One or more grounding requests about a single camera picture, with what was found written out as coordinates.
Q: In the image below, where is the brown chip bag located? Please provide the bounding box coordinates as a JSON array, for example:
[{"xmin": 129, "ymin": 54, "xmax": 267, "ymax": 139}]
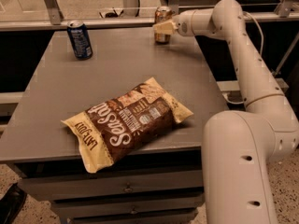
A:
[{"xmin": 64, "ymin": 77, "xmax": 192, "ymax": 174}]

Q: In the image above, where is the grey drawer cabinet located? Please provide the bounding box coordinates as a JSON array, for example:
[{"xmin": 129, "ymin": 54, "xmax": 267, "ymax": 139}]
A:
[{"xmin": 0, "ymin": 28, "xmax": 226, "ymax": 224}]

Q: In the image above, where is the blue soda can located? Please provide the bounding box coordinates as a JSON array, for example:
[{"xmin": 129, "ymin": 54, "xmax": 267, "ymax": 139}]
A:
[{"xmin": 67, "ymin": 21, "xmax": 93, "ymax": 60}]

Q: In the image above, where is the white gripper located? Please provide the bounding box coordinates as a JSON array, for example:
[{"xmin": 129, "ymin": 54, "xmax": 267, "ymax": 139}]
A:
[{"xmin": 153, "ymin": 11, "xmax": 193, "ymax": 36}]

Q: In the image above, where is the black white floor object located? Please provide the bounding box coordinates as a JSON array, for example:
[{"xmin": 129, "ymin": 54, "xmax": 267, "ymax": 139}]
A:
[{"xmin": 99, "ymin": 8, "xmax": 123, "ymax": 19}]

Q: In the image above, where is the orange soda can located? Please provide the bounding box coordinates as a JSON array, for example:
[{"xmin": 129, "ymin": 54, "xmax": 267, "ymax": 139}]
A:
[{"xmin": 154, "ymin": 6, "xmax": 173, "ymax": 44}]

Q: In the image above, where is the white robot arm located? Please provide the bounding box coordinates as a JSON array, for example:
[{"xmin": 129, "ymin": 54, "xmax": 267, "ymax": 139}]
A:
[{"xmin": 153, "ymin": 0, "xmax": 299, "ymax": 224}]

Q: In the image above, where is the black shoe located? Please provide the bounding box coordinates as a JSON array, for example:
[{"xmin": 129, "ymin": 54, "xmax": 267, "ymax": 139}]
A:
[{"xmin": 0, "ymin": 183, "xmax": 27, "ymax": 224}]

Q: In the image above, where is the metal railing frame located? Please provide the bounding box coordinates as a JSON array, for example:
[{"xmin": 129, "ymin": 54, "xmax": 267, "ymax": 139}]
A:
[{"xmin": 0, "ymin": 0, "xmax": 290, "ymax": 31}]

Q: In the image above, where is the white cable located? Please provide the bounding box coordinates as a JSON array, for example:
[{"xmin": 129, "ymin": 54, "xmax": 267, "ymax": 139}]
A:
[{"xmin": 221, "ymin": 11, "xmax": 265, "ymax": 105}]

